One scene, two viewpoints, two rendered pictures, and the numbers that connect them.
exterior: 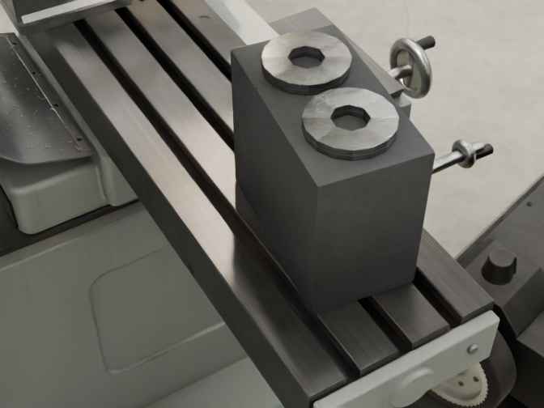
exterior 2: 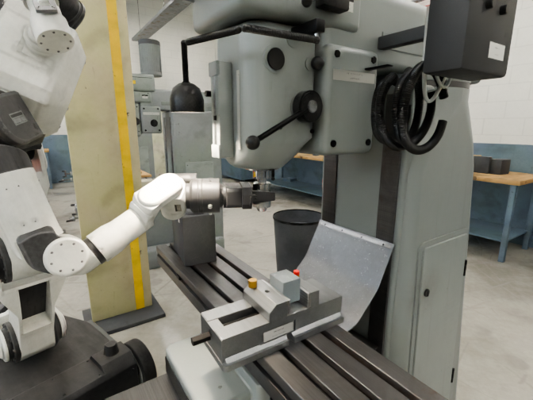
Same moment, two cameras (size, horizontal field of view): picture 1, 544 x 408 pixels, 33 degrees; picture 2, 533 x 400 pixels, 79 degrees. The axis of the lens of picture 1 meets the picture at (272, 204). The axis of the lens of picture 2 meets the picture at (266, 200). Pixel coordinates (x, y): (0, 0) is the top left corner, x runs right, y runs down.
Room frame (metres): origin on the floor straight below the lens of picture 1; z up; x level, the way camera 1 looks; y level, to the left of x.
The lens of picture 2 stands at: (1.94, 0.17, 1.41)
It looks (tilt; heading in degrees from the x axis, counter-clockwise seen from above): 13 degrees down; 177
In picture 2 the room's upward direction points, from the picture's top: straight up
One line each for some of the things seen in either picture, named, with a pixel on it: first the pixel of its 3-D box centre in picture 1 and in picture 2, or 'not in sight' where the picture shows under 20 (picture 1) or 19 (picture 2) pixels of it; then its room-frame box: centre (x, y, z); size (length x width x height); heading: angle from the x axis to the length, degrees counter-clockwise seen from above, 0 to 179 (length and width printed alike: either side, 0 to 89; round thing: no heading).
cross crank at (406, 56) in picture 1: (394, 74); not in sight; (1.36, -0.23, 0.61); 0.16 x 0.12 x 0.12; 121
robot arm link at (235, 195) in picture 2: not in sight; (227, 196); (1.12, 0.11, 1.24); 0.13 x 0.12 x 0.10; 6
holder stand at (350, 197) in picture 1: (323, 162); (193, 230); (0.70, -0.05, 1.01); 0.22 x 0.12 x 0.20; 22
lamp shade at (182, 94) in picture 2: not in sight; (186, 97); (1.20, 0.04, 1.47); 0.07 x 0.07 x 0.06
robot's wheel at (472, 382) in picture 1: (452, 353); (137, 365); (0.82, -0.27, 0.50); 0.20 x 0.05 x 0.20; 47
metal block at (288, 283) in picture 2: not in sight; (284, 286); (1.20, 0.26, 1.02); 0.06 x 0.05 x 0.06; 29
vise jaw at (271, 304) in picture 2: not in sight; (266, 298); (1.22, 0.21, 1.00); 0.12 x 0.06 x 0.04; 29
